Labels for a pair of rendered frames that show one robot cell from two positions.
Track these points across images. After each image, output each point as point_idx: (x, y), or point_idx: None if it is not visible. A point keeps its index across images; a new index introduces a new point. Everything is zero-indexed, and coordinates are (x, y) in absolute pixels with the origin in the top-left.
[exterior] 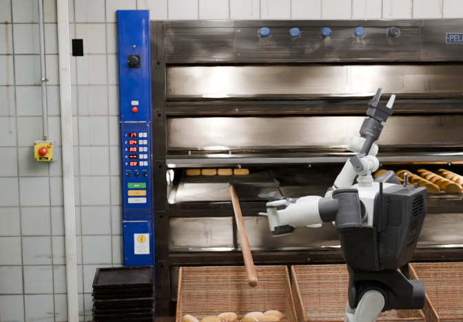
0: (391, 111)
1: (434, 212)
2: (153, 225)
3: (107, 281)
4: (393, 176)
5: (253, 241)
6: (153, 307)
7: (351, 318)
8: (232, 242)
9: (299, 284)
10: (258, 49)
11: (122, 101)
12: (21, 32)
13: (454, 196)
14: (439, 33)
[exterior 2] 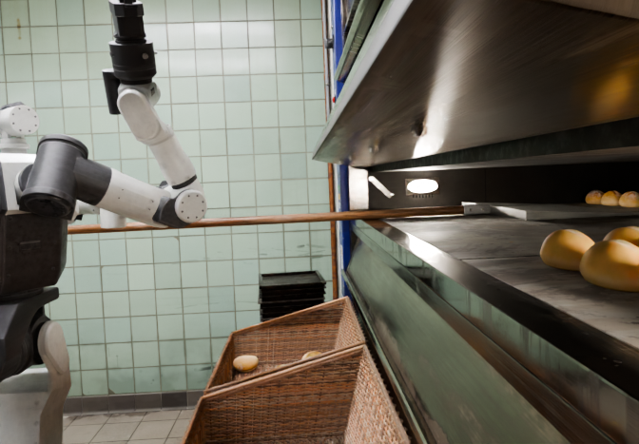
0: (113, 8)
1: (464, 337)
2: (348, 239)
3: (277, 278)
4: (38, 143)
5: (362, 285)
6: (260, 314)
7: (37, 370)
8: (358, 279)
9: (358, 381)
10: None
11: (334, 91)
12: None
13: (570, 310)
14: None
